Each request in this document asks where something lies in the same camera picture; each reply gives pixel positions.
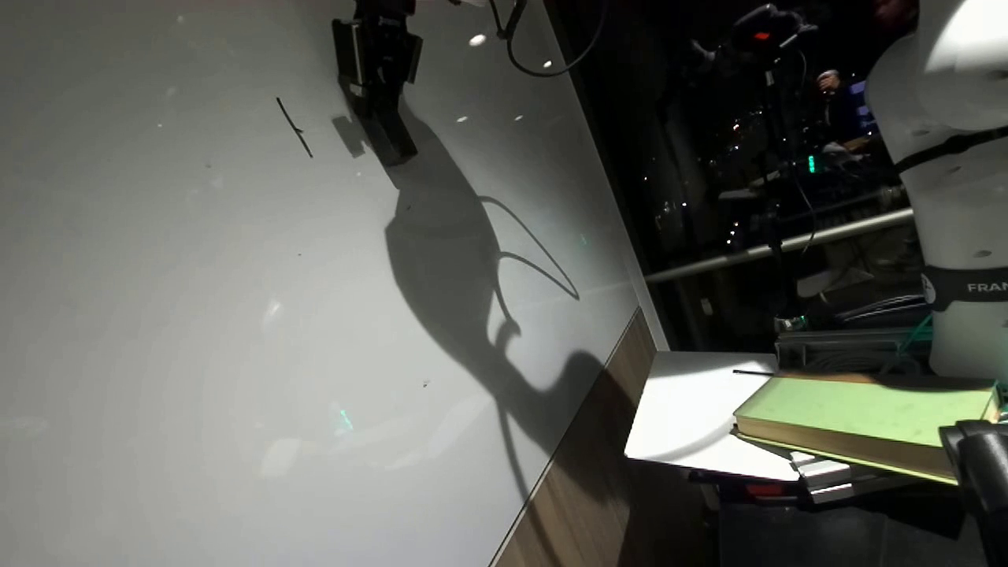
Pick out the person in blue shirt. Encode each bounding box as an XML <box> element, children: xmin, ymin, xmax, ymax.
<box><xmin>813</xmin><ymin>65</ymin><xmax>880</xmax><ymax>160</ymax></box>

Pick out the metal handrail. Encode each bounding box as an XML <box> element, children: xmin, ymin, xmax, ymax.
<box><xmin>644</xmin><ymin>206</ymin><xmax>917</xmax><ymax>286</ymax></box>

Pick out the small white table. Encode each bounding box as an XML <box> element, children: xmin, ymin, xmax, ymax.
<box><xmin>621</xmin><ymin>350</ymin><xmax>843</xmax><ymax>489</ymax></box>

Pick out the silver metal clip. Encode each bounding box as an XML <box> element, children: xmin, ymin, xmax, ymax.
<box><xmin>789</xmin><ymin>450</ymin><xmax>859</xmax><ymax>508</ymax></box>

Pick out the long black box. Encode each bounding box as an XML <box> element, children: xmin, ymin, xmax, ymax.
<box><xmin>771</xmin><ymin>315</ymin><xmax>929</xmax><ymax>376</ymax></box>

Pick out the black camera tripod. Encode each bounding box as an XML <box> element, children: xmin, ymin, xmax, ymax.
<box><xmin>723</xmin><ymin>0</ymin><xmax>839</xmax><ymax>261</ymax></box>

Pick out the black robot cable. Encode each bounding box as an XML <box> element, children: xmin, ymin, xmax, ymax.
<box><xmin>486</xmin><ymin>0</ymin><xmax>613</xmax><ymax>80</ymax></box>

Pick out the green hardcover book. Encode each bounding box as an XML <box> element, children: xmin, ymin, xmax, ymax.
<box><xmin>730</xmin><ymin>371</ymin><xmax>1006</xmax><ymax>489</ymax></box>

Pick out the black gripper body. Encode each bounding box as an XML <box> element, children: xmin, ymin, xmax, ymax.
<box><xmin>349</xmin><ymin>0</ymin><xmax>423</xmax><ymax>43</ymax></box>

